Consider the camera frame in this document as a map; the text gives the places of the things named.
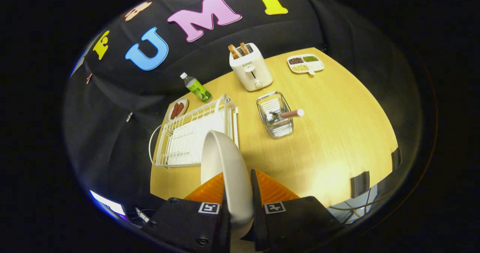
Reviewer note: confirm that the green label drink bottle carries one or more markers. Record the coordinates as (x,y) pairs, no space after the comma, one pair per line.
(197,89)

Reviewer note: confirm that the reddish brown sausage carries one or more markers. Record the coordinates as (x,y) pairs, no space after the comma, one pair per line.
(174,111)
(180,108)

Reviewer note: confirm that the black backdrop cloth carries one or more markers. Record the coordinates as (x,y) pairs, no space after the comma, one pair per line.
(262,28)

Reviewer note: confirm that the white divided dish with beans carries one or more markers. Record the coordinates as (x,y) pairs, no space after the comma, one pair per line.
(305,63)

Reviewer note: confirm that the red clip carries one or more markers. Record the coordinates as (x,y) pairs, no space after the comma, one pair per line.
(89,78)

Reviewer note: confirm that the toast slice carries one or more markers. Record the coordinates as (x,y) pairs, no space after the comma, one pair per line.
(245,48)
(235,51)

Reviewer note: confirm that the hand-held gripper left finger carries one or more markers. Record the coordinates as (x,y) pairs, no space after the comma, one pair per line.
(187,223)

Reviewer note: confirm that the silver clip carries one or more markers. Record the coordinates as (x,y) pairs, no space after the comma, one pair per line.
(129,117)

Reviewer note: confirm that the black table edge bracket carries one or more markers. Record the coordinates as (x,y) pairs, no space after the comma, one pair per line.
(396,158)
(360,184)

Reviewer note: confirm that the white round plate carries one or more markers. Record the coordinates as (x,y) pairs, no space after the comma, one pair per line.
(228,170)

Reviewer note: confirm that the small beige plate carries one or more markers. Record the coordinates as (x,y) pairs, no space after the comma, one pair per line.
(184,104)

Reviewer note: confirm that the white toaster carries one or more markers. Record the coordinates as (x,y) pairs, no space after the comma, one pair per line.
(253,73)

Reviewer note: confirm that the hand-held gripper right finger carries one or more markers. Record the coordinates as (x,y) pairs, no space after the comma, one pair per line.
(259,215)

